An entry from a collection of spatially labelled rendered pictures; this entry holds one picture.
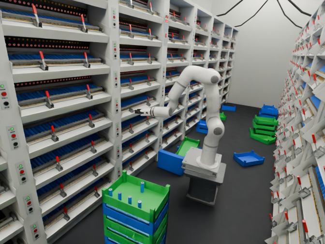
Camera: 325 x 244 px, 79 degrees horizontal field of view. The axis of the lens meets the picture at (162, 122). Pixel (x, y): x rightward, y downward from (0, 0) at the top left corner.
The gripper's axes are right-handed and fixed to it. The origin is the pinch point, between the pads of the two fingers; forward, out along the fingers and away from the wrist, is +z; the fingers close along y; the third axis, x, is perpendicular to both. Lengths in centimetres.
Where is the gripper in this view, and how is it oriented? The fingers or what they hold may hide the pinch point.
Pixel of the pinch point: (138, 111)
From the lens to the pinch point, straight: 168.9
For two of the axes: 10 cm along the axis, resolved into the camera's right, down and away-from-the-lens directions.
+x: -1.0, -9.6, -2.6
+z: -8.6, -0.5, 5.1
